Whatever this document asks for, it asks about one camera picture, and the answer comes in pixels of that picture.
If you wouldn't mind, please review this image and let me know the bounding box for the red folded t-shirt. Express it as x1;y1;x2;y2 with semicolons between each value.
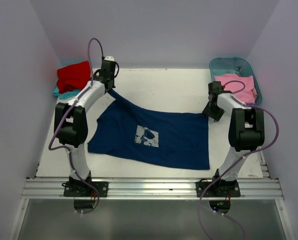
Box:
56;61;91;94

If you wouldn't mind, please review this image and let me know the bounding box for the teal t-shirt in basket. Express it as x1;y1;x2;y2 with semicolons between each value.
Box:
211;66;241;76

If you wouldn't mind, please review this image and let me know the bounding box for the teal folded t-shirt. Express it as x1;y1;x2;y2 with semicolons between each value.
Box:
53;86;80;100

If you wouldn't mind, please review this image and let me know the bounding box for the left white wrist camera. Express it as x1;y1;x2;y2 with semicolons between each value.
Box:
104;56;115;62

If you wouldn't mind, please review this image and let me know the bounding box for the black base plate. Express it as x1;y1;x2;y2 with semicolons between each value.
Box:
195;178;241;198
61;181;109;198

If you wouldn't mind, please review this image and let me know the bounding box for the pink t-shirt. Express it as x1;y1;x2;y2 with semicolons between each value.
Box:
214;73;258;104

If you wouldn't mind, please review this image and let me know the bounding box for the teal plastic basket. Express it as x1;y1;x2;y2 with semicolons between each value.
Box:
209;57;262;105

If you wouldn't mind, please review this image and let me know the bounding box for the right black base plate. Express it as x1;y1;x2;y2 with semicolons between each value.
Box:
195;178;241;198

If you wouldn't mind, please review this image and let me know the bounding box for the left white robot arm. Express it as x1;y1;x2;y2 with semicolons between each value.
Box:
48;56;119;197

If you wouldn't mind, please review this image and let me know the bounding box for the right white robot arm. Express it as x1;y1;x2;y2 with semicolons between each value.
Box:
203;81;265;196

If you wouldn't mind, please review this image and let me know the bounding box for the aluminium mounting rail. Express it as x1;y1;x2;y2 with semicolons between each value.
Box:
20;109;286;201

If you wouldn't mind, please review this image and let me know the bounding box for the navy blue t-shirt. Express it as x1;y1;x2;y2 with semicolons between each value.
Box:
87;90;210;170

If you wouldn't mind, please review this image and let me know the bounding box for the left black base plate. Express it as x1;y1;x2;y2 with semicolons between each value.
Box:
61;181;109;198

